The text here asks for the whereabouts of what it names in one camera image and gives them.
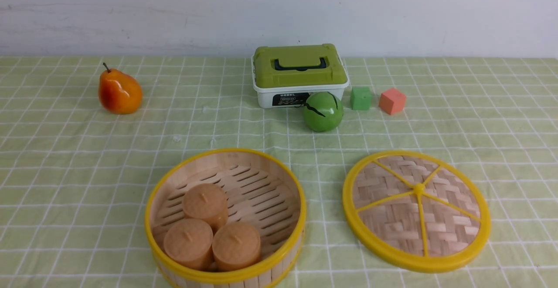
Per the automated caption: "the orange yellow pear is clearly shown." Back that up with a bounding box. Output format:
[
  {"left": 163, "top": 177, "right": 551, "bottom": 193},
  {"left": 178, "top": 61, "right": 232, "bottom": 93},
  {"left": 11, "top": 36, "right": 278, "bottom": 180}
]
[{"left": 98, "top": 62, "right": 143, "bottom": 115}]

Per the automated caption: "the right tan bun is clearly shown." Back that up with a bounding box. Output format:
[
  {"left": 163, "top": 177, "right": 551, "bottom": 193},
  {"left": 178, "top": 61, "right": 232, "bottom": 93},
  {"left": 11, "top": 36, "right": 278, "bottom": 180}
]
[{"left": 212, "top": 222, "right": 262, "bottom": 272}]

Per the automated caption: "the green lidded white box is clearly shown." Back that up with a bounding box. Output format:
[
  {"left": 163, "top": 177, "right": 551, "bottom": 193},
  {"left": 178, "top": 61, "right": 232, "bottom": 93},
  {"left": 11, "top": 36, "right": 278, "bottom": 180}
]
[{"left": 251, "top": 44, "right": 350, "bottom": 109}]

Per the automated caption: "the tan bun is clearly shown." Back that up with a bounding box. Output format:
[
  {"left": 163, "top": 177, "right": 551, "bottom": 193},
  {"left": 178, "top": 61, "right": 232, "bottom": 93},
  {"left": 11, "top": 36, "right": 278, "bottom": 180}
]
[
  {"left": 163, "top": 218, "right": 214, "bottom": 271},
  {"left": 182, "top": 183, "right": 229, "bottom": 233},
  {"left": 212, "top": 222, "right": 262, "bottom": 272}
]

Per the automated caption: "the green checkered tablecloth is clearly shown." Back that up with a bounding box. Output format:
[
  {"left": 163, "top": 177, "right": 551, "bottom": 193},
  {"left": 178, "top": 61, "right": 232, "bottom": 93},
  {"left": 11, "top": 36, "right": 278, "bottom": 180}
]
[{"left": 0, "top": 56, "right": 558, "bottom": 288}]

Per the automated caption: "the back tan bun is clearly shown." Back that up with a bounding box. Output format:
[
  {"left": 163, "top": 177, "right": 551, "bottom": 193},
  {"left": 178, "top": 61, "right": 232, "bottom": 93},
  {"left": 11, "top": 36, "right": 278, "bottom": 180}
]
[{"left": 182, "top": 183, "right": 229, "bottom": 233}]

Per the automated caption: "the orange red cube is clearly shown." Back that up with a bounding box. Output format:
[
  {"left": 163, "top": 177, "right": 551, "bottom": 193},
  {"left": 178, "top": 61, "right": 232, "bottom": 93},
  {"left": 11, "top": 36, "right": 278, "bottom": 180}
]
[{"left": 378, "top": 88, "right": 407, "bottom": 115}]

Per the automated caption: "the yellow woven steamer lid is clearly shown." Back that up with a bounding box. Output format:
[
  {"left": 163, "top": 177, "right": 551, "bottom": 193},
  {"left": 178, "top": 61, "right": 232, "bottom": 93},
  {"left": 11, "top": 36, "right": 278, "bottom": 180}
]
[{"left": 341, "top": 150, "right": 491, "bottom": 273}]

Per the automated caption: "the green cube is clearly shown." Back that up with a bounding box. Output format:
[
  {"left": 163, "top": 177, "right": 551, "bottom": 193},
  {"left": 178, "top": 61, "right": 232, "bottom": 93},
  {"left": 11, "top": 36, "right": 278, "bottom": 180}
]
[{"left": 350, "top": 87, "right": 371, "bottom": 111}]

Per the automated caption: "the bamboo steamer basket yellow rim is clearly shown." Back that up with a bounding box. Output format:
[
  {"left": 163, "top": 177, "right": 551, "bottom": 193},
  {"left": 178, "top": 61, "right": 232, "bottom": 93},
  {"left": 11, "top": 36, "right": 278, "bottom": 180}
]
[{"left": 144, "top": 148, "right": 307, "bottom": 288}]

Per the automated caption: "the green round melon toy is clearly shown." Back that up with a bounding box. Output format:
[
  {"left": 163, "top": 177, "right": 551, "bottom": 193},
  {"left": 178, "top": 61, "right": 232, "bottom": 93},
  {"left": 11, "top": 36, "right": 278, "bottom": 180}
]
[{"left": 303, "top": 91, "right": 344, "bottom": 132}]

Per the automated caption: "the left tan bun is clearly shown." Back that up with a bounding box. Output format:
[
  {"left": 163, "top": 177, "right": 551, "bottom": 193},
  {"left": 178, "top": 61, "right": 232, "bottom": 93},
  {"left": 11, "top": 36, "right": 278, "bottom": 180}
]
[{"left": 163, "top": 218, "right": 214, "bottom": 271}]

